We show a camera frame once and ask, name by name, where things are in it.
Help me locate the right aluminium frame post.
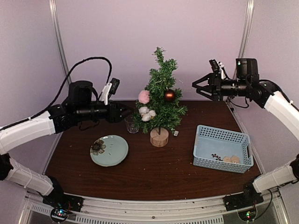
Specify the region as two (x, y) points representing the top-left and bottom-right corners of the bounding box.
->
(238, 0), (255, 58)

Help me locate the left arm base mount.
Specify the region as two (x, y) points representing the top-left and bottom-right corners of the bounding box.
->
(40, 176), (84, 224)

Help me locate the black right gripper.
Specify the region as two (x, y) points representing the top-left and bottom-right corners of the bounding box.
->
(192, 72), (249, 101)

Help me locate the aluminium frame post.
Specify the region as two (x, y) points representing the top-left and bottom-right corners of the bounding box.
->
(49, 0), (69, 77)
(238, 0), (255, 58)

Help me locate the pink pompom ornament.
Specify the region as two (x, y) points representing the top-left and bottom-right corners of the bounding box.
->
(138, 90), (150, 104)

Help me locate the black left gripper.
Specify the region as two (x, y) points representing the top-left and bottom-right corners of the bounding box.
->
(76, 99), (134, 123)

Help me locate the beige burlap bow ornament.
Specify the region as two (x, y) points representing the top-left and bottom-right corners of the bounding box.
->
(222, 155), (240, 164)

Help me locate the white cotton flower ornament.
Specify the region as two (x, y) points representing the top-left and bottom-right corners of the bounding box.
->
(138, 106), (156, 122)

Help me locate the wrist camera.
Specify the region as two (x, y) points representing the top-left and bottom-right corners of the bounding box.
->
(99, 78), (120, 105)
(209, 59), (227, 79)

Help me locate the front aluminium rail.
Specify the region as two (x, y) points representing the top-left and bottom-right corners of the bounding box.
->
(17, 190), (291, 224)

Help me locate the blue plastic basket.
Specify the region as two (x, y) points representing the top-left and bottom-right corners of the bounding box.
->
(193, 125), (254, 174)

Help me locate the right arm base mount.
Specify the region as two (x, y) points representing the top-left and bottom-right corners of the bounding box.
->
(223, 181), (264, 222)

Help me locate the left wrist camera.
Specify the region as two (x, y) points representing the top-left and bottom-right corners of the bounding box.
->
(99, 78), (120, 105)

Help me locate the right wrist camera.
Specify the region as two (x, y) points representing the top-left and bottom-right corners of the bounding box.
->
(209, 59), (227, 79)

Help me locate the left aluminium frame post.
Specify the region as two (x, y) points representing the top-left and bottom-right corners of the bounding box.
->
(49, 0), (69, 77)

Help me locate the small green christmas tree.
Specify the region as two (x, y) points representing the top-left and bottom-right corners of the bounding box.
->
(132, 47), (187, 147)

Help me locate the dark red bauble ornament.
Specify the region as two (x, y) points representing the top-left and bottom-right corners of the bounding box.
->
(164, 89), (176, 102)

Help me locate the light green floral plate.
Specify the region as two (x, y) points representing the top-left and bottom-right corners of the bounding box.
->
(90, 135), (128, 167)

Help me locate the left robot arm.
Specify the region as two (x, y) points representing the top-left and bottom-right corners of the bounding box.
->
(0, 78), (133, 207)

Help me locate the clear drinking glass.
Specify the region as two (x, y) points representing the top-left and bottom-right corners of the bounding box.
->
(124, 115), (139, 134)

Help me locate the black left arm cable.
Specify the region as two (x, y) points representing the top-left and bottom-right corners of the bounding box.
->
(0, 56), (113, 131)

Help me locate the dark berry twig ornament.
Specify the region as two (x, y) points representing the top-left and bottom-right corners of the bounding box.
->
(211, 154), (222, 161)

